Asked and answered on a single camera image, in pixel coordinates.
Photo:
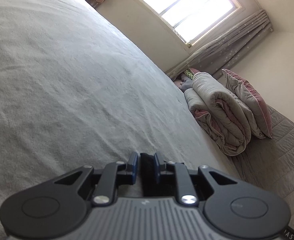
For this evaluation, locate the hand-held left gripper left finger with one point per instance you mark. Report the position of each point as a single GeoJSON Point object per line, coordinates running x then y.
{"type": "Point", "coordinates": [136, 167]}

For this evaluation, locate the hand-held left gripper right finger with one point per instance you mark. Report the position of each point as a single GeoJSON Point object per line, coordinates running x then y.
{"type": "Point", "coordinates": [157, 170]}

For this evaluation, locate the black t-shirt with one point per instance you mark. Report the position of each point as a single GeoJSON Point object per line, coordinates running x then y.
{"type": "Point", "coordinates": [147, 172]}

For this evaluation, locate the folded grey pink quilt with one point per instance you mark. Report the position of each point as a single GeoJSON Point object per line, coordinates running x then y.
{"type": "Point", "coordinates": [219, 110]}

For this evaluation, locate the pale purple cloth bundle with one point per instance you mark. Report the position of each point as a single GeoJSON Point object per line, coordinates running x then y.
{"type": "Point", "coordinates": [184, 83]}

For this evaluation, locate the green patterned cloth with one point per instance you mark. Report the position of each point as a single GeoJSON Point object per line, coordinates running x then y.
{"type": "Point", "coordinates": [189, 73]}

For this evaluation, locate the bed with grey sheet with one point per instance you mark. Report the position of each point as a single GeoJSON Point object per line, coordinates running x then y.
{"type": "Point", "coordinates": [62, 80]}

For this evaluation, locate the grey pink pillow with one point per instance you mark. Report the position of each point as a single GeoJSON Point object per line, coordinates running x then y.
{"type": "Point", "coordinates": [252, 97]}

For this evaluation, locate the grey star-print curtain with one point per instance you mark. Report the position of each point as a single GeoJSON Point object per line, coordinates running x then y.
{"type": "Point", "coordinates": [232, 45]}

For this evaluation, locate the window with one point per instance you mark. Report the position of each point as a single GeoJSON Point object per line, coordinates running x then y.
{"type": "Point", "coordinates": [187, 5]}

